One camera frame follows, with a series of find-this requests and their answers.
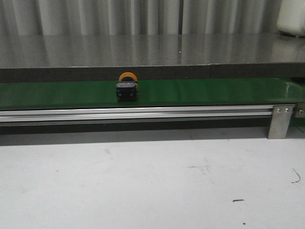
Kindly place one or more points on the orange push button switch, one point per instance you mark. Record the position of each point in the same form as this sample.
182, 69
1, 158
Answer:
127, 87

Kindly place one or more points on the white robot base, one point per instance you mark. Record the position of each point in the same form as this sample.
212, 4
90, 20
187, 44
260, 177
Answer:
291, 18

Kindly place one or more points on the green conveyor belt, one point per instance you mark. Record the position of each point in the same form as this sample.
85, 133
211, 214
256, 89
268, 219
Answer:
98, 94

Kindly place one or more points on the grey curtain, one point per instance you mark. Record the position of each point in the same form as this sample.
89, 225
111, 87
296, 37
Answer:
134, 17

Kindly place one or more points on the aluminium conveyor side rail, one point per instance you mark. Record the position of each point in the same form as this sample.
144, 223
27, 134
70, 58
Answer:
137, 114

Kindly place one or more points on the metal conveyor support bracket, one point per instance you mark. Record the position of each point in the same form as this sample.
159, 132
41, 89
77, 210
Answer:
280, 121

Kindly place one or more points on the metal belt end bracket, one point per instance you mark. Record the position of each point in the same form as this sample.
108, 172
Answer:
300, 110

